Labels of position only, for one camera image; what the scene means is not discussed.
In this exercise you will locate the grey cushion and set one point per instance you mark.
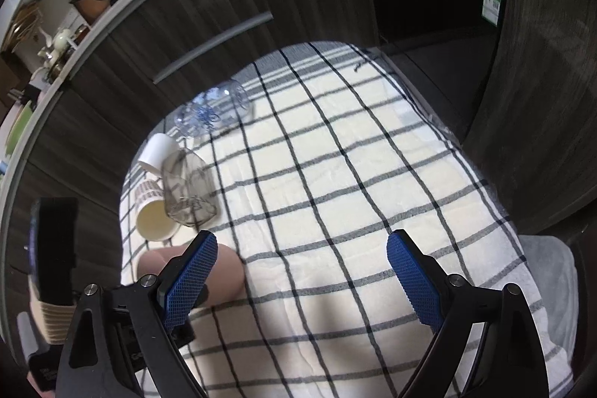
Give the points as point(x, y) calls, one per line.
point(552, 266)

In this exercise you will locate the grey cabinet handle bar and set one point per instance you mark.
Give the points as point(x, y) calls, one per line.
point(212, 43)

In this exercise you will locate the checkered white tablecloth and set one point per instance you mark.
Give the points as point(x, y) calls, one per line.
point(334, 157)

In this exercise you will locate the patterned paper cup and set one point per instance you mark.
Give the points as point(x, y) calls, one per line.
point(151, 219)

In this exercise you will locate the green white sticker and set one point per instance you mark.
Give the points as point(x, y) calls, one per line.
point(491, 11)

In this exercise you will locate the white teapot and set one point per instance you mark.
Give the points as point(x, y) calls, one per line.
point(55, 46)

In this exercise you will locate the smoky clear glass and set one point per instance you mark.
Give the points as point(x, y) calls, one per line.
point(189, 194)

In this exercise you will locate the green plate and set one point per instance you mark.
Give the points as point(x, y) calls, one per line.
point(17, 128)

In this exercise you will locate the white paper cup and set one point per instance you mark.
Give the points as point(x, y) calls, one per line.
point(158, 148)

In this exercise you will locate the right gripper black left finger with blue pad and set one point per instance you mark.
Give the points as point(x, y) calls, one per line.
point(97, 361)

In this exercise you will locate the pink ceramic cup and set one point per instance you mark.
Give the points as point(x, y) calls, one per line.
point(225, 281)

